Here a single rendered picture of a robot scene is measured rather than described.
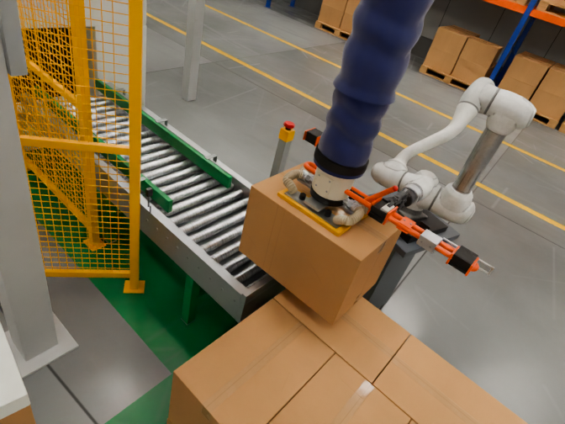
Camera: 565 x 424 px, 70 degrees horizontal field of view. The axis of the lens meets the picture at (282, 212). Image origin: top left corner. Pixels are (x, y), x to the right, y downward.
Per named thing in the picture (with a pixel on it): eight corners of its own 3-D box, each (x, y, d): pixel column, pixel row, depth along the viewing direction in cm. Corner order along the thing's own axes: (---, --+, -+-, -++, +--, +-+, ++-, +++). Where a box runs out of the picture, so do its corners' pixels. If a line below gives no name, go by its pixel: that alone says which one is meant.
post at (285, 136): (251, 245, 308) (280, 127, 248) (257, 241, 312) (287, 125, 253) (258, 251, 305) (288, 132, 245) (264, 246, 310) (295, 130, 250)
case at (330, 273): (238, 250, 205) (250, 185, 181) (287, 221, 232) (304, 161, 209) (332, 325, 179) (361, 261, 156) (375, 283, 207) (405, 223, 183)
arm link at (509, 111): (433, 202, 245) (467, 219, 238) (425, 215, 234) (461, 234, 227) (500, 82, 194) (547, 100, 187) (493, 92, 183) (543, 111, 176)
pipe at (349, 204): (281, 187, 179) (283, 177, 175) (314, 172, 196) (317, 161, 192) (342, 229, 164) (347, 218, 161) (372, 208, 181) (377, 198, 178)
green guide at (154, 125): (95, 88, 330) (94, 77, 325) (107, 87, 337) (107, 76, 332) (227, 188, 263) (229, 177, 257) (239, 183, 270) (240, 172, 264)
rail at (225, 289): (23, 118, 300) (18, 93, 289) (30, 116, 304) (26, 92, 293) (234, 320, 203) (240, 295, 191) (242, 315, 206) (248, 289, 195)
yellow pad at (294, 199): (277, 195, 179) (278, 186, 176) (290, 188, 186) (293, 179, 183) (337, 237, 165) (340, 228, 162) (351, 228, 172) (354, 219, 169)
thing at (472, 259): (445, 262, 149) (451, 253, 146) (451, 255, 154) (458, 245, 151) (466, 276, 145) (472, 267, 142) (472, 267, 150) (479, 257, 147)
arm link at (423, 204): (403, 192, 251) (418, 161, 239) (430, 206, 245) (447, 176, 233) (394, 202, 239) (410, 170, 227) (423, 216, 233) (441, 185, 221)
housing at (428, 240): (414, 243, 155) (419, 235, 153) (422, 236, 160) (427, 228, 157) (431, 253, 152) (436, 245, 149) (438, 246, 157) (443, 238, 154)
